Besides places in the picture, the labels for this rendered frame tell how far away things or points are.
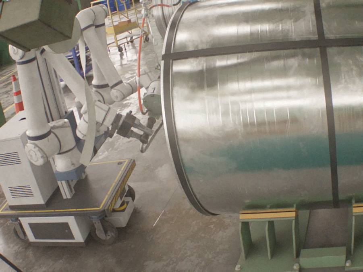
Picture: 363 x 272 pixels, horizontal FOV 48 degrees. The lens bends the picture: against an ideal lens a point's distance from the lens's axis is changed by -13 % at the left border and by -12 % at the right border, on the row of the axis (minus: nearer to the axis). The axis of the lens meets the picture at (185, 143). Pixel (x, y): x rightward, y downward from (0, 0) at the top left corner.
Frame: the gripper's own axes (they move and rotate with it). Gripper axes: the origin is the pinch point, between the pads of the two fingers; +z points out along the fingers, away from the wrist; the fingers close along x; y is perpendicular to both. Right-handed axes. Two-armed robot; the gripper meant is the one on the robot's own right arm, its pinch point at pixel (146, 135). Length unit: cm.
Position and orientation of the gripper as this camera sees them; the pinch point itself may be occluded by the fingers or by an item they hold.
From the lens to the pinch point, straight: 219.2
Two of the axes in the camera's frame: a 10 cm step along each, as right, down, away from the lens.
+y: 2.5, -7.8, 5.8
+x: -4.1, 4.5, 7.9
